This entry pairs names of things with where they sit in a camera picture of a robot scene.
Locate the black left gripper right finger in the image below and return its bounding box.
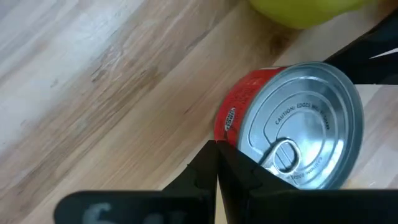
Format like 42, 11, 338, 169
217, 139, 398, 224

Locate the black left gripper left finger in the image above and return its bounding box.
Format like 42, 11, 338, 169
53, 139, 219, 224

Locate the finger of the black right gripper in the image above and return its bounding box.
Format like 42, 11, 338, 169
322, 11, 398, 85

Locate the green toy apple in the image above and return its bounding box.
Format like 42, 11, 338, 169
248, 0, 379, 30

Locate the red label food can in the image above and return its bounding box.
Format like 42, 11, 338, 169
213, 61, 365, 191

